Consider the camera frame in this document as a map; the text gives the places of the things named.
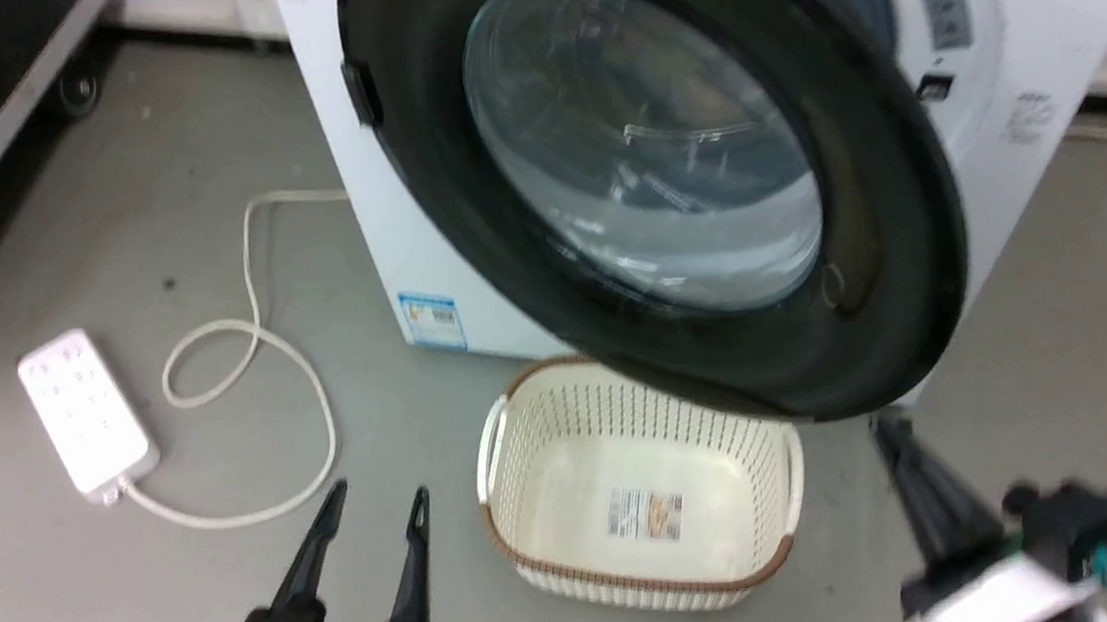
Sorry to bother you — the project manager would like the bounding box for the printed label inside basket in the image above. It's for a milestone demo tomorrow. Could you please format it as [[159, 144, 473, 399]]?
[[604, 481, 688, 548]]

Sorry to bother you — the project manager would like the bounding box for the black caster wheel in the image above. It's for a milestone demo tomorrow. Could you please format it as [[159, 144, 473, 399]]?
[[54, 62, 108, 122]]

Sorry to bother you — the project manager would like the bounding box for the white power strip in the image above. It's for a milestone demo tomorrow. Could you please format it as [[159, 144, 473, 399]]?
[[13, 321, 167, 514]]

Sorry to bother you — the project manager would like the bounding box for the white power strip cable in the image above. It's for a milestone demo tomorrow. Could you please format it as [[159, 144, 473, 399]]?
[[98, 184, 378, 539]]

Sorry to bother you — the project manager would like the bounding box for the blue energy label sticker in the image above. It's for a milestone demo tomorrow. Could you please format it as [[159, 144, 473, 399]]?
[[396, 286, 469, 356]]

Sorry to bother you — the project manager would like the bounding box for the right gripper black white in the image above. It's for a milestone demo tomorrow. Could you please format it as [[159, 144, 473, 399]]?
[[868, 397, 1107, 622]]

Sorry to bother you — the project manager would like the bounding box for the small printed sticker on machine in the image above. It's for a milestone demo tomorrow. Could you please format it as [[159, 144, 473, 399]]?
[[999, 89, 1062, 148]]

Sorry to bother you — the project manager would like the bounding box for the grey label on machine front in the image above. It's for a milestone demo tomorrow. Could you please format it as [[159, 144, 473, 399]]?
[[911, 0, 978, 56]]

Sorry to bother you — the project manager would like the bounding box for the black round washing machine door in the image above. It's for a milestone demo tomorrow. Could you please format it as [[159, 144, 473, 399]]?
[[333, 0, 984, 461]]

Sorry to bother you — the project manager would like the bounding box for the white washing machine body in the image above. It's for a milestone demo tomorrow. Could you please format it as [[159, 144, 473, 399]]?
[[271, 0, 1107, 463]]

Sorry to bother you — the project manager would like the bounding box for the cream laundry basket brown rim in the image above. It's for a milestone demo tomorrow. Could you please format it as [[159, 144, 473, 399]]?
[[465, 335, 819, 622]]

